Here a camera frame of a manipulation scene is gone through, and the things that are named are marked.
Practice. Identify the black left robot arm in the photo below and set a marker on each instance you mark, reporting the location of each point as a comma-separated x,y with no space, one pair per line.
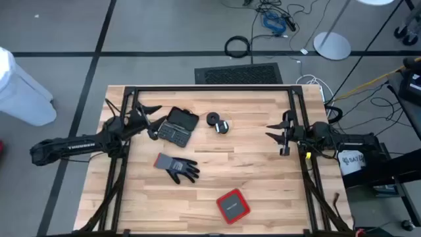
65,148

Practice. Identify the black power strip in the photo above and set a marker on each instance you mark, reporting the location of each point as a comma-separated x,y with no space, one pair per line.
290,23

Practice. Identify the wheeled metal cart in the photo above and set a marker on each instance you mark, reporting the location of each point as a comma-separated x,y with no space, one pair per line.
411,37

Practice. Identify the white round lamp head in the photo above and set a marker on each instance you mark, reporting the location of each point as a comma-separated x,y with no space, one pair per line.
375,2

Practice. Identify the black floor mat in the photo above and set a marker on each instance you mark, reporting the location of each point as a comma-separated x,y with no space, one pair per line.
240,74

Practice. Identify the red black collapsible box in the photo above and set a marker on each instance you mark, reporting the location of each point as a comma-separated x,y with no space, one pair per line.
233,206

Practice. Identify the black spool with white labels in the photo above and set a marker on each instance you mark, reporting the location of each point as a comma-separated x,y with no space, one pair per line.
225,130

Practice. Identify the black electronic device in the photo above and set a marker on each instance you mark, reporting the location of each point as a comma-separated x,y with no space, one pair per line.
411,89

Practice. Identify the black caster wheel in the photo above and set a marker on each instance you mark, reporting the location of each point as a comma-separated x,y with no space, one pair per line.
408,225

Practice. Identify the white printed paper bag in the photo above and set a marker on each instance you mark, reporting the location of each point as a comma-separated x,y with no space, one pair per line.
350,161

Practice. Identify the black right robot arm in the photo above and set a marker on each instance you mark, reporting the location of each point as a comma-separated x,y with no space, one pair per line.
355,140

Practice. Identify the grey black work glove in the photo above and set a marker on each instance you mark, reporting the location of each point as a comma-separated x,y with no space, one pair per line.
177,166

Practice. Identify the white plastic bin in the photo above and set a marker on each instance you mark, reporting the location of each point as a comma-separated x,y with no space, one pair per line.
23,92

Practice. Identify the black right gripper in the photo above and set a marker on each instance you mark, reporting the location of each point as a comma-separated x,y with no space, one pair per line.
297,133

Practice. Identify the small white adapter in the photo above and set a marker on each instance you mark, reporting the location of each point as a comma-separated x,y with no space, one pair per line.
304,51

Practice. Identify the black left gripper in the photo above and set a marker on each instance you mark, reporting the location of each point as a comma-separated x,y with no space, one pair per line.
136,120

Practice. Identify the black metal stand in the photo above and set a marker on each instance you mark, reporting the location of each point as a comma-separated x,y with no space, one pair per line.
378,174

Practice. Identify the grey round-base floor stand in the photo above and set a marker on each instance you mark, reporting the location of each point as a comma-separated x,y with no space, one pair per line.
332,46

